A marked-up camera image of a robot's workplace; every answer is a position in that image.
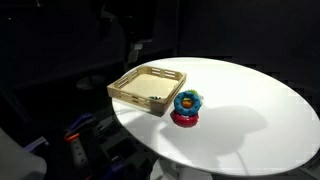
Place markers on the wooden slatted tray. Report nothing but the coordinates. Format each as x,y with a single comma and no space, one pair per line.
146,85

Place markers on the purple clamp part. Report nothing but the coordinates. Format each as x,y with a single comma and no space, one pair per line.
113,170
81,120

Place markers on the lilac strip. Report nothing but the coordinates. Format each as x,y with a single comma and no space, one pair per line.
35,143

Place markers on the white rounded object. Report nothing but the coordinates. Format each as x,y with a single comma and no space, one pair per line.
16,160

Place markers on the white table pedestal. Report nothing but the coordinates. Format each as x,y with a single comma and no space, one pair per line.
173,171

